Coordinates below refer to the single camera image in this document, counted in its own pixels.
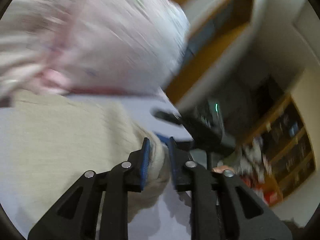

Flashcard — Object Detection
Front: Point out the cream cable knit sweater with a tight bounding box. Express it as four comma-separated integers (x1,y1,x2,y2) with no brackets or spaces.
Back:
0,88,172,238

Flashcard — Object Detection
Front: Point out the person's right hand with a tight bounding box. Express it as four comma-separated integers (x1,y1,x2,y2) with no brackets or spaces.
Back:
212,165,235,173

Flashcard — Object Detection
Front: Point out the lavender bed sheet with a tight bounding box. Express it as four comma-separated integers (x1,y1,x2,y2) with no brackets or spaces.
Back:
0,87,196,240

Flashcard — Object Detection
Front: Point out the wooden bookshelf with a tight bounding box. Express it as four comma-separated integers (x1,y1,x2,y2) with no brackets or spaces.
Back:
238,94,316,206

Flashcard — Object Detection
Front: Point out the pink floral pillow right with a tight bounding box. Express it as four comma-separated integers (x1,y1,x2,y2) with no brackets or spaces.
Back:
1,0,189,97

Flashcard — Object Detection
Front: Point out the wooden wall shelf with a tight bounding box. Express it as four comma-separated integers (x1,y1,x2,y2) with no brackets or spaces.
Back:
165,0,267,111

